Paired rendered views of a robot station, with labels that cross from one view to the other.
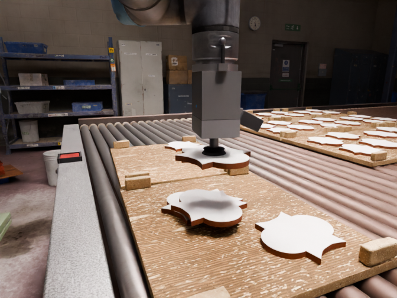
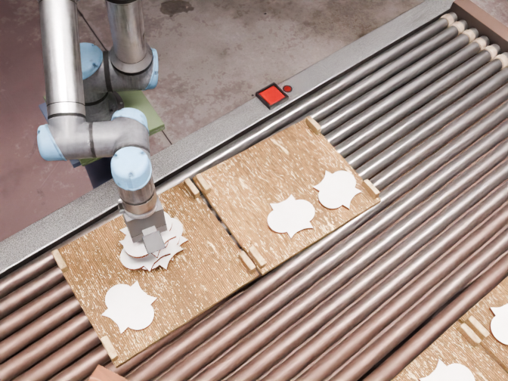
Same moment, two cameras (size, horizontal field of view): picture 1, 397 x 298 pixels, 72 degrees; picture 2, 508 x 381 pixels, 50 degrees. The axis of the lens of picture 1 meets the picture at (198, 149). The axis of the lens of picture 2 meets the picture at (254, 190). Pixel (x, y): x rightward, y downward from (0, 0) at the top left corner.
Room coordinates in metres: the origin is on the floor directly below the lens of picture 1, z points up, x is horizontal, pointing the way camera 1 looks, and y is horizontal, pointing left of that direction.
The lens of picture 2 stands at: (0.52, -0.65, 2.24)
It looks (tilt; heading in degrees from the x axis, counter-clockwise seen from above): 58 degrees down; 72
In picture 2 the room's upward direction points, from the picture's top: 5 degrees clockwise
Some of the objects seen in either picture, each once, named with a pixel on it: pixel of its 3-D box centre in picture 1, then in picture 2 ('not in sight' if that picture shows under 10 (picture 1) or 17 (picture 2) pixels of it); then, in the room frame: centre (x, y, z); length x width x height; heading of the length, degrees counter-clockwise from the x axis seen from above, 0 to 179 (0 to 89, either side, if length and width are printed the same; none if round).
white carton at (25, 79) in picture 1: (33, 80); not in sight; (4.82, 2.83, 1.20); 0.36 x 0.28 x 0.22; 97
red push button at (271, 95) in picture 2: (70, 157); (271, 96); (0.91, 0.45, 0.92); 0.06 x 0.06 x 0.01; 25
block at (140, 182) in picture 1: (137, 182); (191, 188); (0.60, 0.14, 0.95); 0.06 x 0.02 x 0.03; 112
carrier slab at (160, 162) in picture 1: (169, 159); (286, 190); (0.86, 0.09, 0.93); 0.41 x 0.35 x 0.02; 21
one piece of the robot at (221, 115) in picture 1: (227, 99); (145, 222); (0.47, -0.05, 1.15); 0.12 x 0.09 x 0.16; 102
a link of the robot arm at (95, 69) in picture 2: not in sight; (86, 71); (0.37, 0.51, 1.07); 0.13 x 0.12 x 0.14; 176
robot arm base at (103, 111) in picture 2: not in sight; (90, 98); (0.35, 0.51, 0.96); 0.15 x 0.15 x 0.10
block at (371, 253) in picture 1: (378, 250); (109, 348); (0.33, -0.25, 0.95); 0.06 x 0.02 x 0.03; 112
